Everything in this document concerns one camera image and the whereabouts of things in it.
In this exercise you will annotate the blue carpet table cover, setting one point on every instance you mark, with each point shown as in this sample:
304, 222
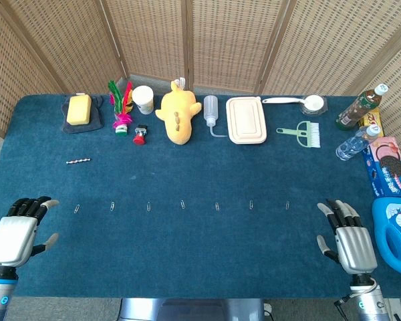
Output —
200, 167

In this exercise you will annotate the blue detergent jug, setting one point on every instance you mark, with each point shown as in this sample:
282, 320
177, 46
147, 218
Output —
396, 234

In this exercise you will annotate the clear water bottle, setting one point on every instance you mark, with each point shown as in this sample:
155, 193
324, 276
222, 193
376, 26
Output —
352, 145

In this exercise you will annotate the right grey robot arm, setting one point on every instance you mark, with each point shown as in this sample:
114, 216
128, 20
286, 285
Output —
371, 306

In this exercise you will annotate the white plastic ladle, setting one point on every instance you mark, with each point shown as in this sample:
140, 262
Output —
312, 102

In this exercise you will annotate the green tea bottle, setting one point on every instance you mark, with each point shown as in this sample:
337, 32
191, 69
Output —
357, 108

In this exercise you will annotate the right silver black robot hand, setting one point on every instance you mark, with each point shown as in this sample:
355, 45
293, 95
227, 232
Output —
354, 244

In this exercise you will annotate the striped silver magnetic rod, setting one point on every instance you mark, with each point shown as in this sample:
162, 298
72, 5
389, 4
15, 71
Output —
78, 161

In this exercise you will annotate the clear glass dish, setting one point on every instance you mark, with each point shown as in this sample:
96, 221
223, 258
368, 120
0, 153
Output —
324, 109

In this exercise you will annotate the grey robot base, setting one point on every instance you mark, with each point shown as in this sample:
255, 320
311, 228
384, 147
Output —
194, 309

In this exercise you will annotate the dark grey cloth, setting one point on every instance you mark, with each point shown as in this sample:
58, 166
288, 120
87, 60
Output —
98, 117

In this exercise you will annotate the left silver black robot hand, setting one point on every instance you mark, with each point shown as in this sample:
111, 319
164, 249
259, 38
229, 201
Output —
13, 237

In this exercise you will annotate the blue pink cookie box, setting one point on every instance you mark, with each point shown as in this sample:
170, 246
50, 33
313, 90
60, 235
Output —
387, 170

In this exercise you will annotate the yellow plush toy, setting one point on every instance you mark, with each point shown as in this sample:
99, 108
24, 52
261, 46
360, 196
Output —
178, 113

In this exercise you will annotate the beige lidded lunch box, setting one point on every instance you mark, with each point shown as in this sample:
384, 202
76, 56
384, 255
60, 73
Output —
246, 120

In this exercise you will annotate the red round stamp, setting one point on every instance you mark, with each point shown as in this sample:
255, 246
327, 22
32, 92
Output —
139, 137

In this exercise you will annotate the colourful feather shuttlecock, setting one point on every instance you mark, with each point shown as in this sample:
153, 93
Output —
121, 127

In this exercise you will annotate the clear plastic wash bottle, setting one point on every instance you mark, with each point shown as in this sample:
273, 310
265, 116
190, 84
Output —
210, 110

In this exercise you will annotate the yellow sponge block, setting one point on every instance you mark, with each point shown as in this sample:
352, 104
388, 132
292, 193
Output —
79, 109

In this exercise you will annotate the yellow snack box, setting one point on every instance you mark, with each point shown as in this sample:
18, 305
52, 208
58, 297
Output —
373, 117

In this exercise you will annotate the white paper cup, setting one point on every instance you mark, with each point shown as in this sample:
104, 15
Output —
143, 99

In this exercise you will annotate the woven bamboo folding screen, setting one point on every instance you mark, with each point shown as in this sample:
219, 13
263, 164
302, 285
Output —
220, 40

